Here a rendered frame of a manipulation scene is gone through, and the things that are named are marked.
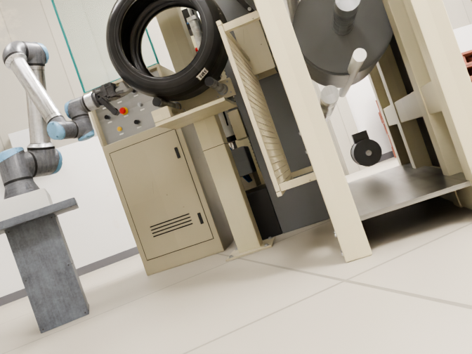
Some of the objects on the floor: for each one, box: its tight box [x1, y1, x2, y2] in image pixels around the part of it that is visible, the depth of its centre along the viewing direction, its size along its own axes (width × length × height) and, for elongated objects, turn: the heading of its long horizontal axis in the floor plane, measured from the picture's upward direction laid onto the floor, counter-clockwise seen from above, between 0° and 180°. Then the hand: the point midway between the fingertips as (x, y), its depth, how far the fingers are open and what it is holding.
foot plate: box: [225, 237, 276, 261], centre depth 285 cm, size 27×27×2 cm
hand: (132, 89), depth 254 cm, fingers closed
